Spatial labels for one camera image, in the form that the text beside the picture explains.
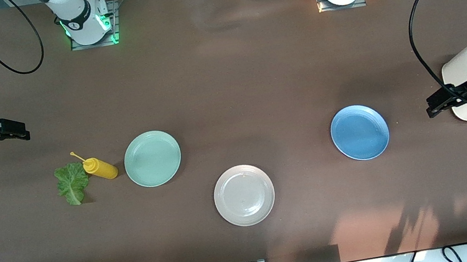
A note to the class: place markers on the green lettuce leaf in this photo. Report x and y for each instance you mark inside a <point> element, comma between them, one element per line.
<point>72,183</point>

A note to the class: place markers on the yellow mustard squeeze bottle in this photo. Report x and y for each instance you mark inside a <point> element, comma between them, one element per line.
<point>101,168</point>

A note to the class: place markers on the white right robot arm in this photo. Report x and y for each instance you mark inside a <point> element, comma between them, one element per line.
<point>81,18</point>

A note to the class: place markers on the blue plate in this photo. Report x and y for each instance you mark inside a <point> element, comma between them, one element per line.
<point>359,132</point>

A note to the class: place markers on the pale green plate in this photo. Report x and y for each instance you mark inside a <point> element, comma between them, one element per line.
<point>152,158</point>

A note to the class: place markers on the beige plate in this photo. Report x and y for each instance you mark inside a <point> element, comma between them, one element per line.
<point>244,195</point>

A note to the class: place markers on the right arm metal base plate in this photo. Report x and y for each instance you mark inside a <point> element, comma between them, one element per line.
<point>115,22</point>

